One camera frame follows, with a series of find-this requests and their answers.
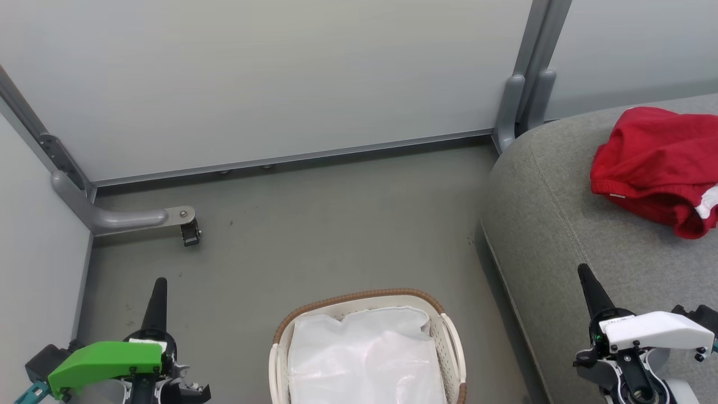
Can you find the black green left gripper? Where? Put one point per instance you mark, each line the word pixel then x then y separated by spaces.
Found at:
pixel 106 362

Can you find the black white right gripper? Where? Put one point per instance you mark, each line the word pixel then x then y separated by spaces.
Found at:
pixel 656 331

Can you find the red white sports garment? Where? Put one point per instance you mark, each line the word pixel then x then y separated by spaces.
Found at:
pixel 650 163

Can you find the white laundry basket brown rim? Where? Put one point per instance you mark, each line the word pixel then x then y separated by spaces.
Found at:
pixel 454 348

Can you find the white basket liner cloth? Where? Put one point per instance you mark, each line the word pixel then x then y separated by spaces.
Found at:
pixel 364 359

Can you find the grey fabric sofa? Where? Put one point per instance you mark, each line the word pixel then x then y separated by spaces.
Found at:
pixel 561 224

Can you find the small black caster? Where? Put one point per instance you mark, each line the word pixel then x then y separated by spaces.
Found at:
pixel 190 233

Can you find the grey partition foot bracket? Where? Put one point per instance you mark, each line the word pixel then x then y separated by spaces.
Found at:
pixel 112 219

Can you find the grey single partition post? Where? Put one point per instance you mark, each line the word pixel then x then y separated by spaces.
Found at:
pixel 39 129

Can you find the grey double partition post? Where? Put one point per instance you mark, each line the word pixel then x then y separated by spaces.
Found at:
pixel 533 67

